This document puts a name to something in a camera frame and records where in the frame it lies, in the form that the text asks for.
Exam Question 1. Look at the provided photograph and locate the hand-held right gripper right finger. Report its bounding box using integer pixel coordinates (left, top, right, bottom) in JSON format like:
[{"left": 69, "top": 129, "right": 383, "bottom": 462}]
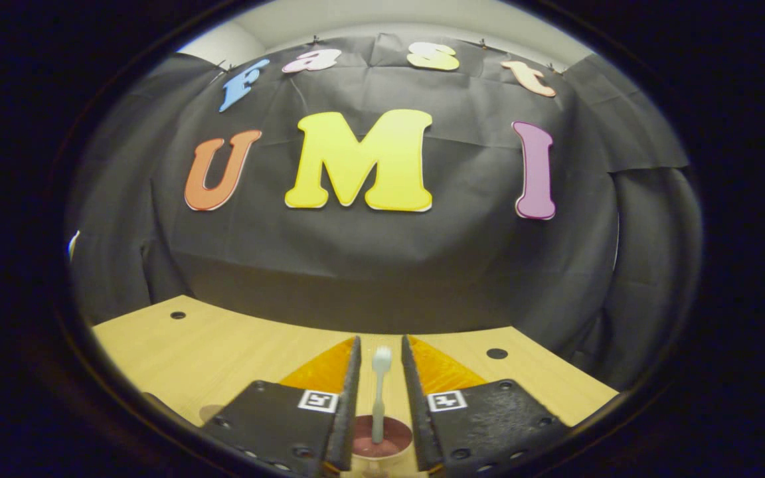
[{"left": 401, "top": 334, "right": 570, "bottom": 475}]

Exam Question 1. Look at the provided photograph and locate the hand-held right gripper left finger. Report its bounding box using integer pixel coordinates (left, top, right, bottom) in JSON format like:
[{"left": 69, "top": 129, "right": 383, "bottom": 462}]
[{"left": 200, "top": 335, "right": 362, "bottom": 477}]

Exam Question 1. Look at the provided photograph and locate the beige cup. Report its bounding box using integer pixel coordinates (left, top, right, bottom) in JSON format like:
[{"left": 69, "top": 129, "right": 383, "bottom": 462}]
[{"left": 346, "top": 415, "right": 416, "bottom": 478}]

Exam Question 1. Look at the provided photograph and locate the pale toothbrush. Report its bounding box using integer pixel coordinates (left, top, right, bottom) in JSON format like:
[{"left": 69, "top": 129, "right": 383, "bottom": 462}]
[{"left": 371, "top": 346, "right": 393, "bottom": 444}]

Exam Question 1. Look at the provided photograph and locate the wooden desktop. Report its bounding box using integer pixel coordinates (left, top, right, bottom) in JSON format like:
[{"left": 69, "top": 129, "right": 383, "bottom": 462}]
[{"left": 92, "top": 295, "right": 620, "bottom": 478}]

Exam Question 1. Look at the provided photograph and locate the black backdrop cloth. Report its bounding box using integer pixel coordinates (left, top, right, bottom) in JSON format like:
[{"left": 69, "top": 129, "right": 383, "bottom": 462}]
[{"left": 64, "top": 33, "right": 702, "bottom": 392}]

